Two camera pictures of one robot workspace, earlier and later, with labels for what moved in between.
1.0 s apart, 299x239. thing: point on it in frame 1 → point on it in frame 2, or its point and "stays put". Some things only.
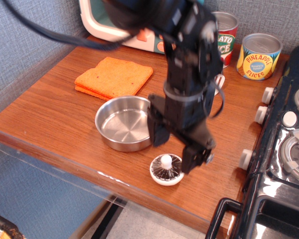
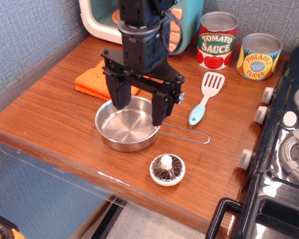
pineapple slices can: [258, 56] stays put
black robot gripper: [186, 119] → [143, 60]
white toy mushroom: [166, 170] stays put
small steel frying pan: [122, 123] stays put
